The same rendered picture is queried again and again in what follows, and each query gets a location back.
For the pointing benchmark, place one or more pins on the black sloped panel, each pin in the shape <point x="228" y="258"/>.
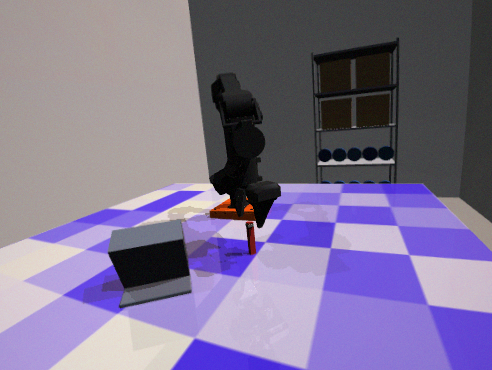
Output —
<point x="151" y="262"/>

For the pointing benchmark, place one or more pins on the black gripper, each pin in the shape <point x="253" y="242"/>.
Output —
<point x="260" y="195"/>

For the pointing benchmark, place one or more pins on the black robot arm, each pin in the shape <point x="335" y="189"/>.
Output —
<point x="236" y="108"/>

